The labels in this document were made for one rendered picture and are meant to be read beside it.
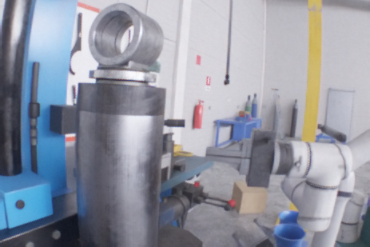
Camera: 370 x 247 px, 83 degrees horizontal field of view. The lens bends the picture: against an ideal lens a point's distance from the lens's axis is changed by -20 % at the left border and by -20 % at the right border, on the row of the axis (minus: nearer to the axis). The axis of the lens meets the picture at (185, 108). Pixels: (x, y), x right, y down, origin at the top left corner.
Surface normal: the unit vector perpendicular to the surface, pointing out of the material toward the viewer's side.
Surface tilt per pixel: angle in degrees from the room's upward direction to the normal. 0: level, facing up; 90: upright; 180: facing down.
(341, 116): 90
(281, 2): 90
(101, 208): 90
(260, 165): 90
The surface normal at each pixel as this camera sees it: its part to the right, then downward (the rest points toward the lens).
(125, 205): 0.36, 0.08
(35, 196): 0.87, 0.10
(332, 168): -0.12, 0.05
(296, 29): -0.48, 0.01
